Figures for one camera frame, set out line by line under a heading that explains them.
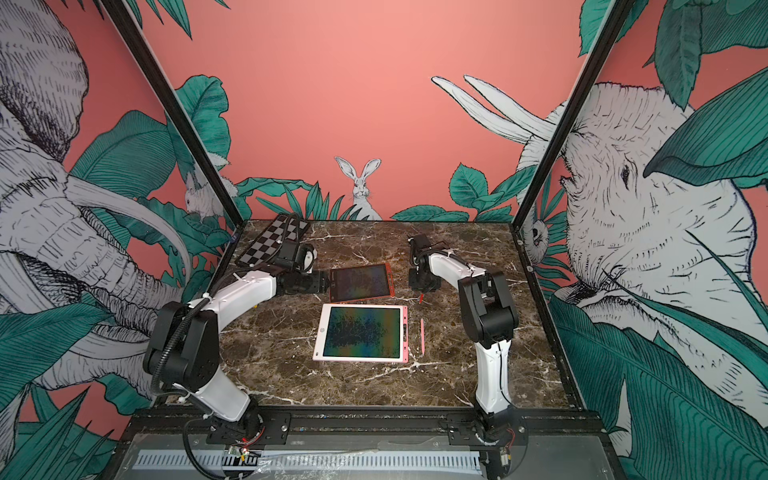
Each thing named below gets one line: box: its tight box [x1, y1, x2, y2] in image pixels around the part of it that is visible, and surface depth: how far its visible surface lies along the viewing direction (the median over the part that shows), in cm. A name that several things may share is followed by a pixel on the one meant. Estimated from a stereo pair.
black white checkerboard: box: [236, 214, 311, 266], surface depth 113 cm
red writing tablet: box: [330, 263, 395, 303], surface depth 104 cm
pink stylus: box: [420, 318, 425, 355], surface depth 92 cm
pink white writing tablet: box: [312, 304, 409, 363], surface depth 92 cm
